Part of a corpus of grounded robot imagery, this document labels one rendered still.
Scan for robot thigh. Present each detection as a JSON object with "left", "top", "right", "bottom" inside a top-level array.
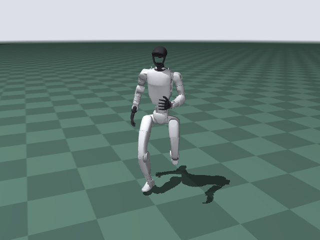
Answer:
[
  {"left": 138, "top": 114, "right": 154, "bottom": 162},
  {"left": 168, "top": 115, "right": 180, "bottom": 159}
]

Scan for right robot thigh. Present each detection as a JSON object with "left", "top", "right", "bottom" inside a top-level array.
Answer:
[{"left": 138, "top": 114, "right": 154, "bottom": 162}]

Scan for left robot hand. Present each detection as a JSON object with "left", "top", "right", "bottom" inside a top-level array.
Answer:
[{"left": 158, "top": 96, "right": 172, "bottom": 111}]

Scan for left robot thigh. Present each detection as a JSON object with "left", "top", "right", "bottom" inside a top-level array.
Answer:
[{"left": 168, "top": 115, "right": 180, "bottom": 159}]

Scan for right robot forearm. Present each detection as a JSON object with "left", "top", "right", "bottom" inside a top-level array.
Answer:
[{"left": 132, "top": 85, "right": 142, "bottom": 110}]

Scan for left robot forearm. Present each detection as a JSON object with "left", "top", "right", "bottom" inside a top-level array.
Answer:
[{"left": 171, "top": 95, "right": 186, "bottom": 109}]

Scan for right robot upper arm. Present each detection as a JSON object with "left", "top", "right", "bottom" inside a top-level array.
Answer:
[{"left": 137, "top": 68, "right": 149, "bottom": 93}]

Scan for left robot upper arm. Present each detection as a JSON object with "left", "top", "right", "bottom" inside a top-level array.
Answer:
[{"left": 170, "top": 71, "right": 185, "bottom": 98}]

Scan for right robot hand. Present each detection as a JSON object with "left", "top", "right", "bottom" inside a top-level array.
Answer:
[{"left": 130, "top": 106, "right": 137, "bottom": 127}]

